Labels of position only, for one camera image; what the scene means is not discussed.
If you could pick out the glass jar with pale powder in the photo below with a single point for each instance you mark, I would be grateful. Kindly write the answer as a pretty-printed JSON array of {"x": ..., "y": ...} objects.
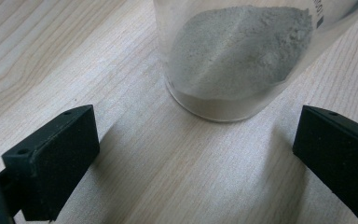
[{"x": 236, "y": 56}]

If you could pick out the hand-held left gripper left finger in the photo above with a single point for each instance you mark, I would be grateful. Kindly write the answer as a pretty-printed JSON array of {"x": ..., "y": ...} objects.
[{"x": 59, "y": 161}]

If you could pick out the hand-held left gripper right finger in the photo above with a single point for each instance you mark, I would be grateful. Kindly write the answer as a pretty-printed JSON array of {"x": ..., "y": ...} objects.
[{"x": 338, "y": 155}]

